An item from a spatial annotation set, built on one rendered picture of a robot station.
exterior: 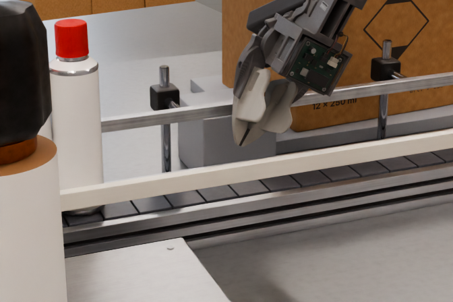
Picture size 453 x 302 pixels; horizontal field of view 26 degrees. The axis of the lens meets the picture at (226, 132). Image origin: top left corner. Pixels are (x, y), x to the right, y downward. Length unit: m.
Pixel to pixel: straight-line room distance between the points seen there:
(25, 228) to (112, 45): 1.15
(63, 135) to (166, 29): 0.94
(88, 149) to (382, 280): 0.33
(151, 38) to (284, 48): 0.84
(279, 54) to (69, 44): 0.22
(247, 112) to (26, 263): 0.43
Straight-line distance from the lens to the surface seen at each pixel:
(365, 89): 1.20
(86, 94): 1.01
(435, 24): 1.43
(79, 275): 0.94
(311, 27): 1.05
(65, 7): 4.56
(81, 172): 1.03
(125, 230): 1.05
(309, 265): 1.06
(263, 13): 1.14
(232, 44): 1.50
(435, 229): 1.15
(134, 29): 1.94
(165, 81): 1.16
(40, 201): 0.71
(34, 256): 0.73
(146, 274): 0.94
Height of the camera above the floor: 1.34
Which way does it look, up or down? 21 degrees down
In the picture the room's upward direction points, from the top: straight up
